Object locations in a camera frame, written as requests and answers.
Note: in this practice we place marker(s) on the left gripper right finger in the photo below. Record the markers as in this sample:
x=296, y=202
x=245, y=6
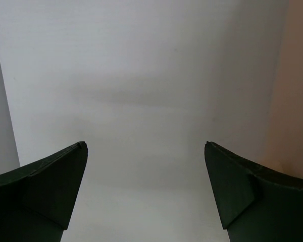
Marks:
x=255, y=203

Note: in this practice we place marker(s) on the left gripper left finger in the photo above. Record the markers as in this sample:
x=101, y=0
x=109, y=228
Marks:
x=37, y=200

